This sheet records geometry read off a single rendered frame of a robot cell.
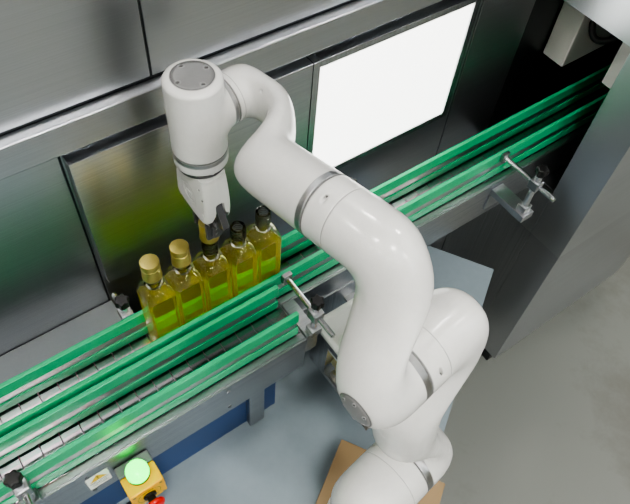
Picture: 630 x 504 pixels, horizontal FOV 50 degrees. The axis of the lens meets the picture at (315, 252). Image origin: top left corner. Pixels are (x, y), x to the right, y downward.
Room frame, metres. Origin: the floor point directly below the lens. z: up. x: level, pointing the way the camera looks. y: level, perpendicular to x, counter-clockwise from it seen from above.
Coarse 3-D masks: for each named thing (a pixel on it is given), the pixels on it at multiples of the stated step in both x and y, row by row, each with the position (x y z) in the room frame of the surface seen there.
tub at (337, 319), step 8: (344, 304) 0.77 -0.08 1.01; (336, 312) 0.75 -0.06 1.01; (344, 312) 0.76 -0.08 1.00; (328, 320) 0.73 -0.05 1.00; (336, 320) 0.75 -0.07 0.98; (344, 320) 0.76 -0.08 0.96; (336, 328) 0.75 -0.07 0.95; (344, 328) 0.75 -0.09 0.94; (328, 336) 0.69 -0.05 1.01; (336, 336) 0.73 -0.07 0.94; (336, 344) 0.67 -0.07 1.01; (336, 352) 0.65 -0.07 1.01
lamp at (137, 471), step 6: (132, 462) 0.37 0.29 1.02; (138, 462) 0.37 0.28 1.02; (144, 462) 0.38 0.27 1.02; (126, 468) 0.36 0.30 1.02; (132, 468) 0.36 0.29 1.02; (138, 468) 0.36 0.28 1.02; (144, 468) 0.36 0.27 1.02; (126, 474) 0.35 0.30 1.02; (132, 474) 0.35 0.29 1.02; (138, 474) 0.35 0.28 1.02; (144, 474) 0.35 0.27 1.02; (132, 480) 0.34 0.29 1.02; (138, 480) 0.34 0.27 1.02; (144, 480) 0.35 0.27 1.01
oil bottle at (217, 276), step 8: (200, 256) 0.69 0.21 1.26; (224, 256) 0.70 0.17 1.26; (200, 264) 0.68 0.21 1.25; (208, 264) 0.67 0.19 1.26; (216, 264) 0.68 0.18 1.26; (224, 264) 0.68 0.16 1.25; (208, 272) 0.66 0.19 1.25; (216, 272) 0.67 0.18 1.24; (224, 272) 0.68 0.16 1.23; (208, 280) 0.66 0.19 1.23; (216, 280) 0.67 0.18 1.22; (224, 280) 0.68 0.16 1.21; (208, 288) 0.66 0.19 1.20; (216, 288) 0.67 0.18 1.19; (224, 288) 0.68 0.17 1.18; (208, 296) 0.66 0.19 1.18; (216, 296) 0.66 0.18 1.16; (224, 296) 0.68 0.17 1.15; (232, 296) 0.69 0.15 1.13; (208, 304) 0.66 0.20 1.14; (216, 304) 0.66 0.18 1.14
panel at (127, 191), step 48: (480, 0) 1.26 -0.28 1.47; (336, 48) 1.03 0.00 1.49; (96, 144) 0.73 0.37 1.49; (144, 144) 0.76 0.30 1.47; (240, 144) 0.88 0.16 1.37; (384, 144) 1.13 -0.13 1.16; (96, 192) 0.69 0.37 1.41; (144, 192) 0.75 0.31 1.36; (240, 192) 0.87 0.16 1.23; (96, 240) 0.68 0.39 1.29; (144, 240) 0.73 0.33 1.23; (192, 240) 0.80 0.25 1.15
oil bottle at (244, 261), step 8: (248, 240) 0.74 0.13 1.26; (224, 248) 0.72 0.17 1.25; (232, 248) 0.71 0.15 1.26; (240, 248) 0.71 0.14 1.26; (248, 248) 0.72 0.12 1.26; (232, 256) 0.70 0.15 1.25; (240, 256) 0.70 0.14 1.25; (248, 256) 0.71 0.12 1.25; (256, 256) 0.72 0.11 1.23; (232, 264) 0.69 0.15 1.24; (240, 264) 0.70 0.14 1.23; (248, 264) 0.71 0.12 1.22; (256, 264) 0.72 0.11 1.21; (232, 272) 0.69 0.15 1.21; (240, 272) 0.70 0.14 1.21; (248, 272) 0.71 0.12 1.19; (256, 272) 0.72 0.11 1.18; (232, 280) 0.70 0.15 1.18; (240, 280) 0.70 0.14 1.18; (248, 280) 0.71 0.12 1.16; (256, 280) 0.72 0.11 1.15; (232, 288) 0.70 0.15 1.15; (240, 288) 0.70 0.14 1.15; (248, 288) 0.71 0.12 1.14
